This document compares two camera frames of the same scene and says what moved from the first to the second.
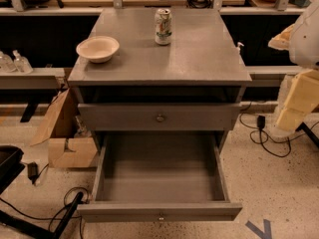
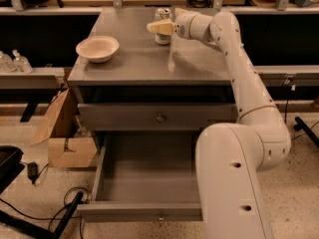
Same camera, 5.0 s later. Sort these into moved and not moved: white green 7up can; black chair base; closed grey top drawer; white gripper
Moved: white gripper
Not moved: closed grey top drawer; black chair base; white green 7up can
